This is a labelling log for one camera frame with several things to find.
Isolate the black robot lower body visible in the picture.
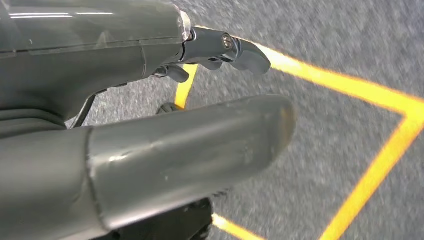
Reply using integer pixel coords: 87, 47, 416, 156
94, 198, 214, 240

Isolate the yellow floor tape square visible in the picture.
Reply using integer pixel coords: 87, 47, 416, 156
173, 25, 424, 240

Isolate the black left wrist camera cable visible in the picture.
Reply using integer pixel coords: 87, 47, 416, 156
70, 94, 98, 129

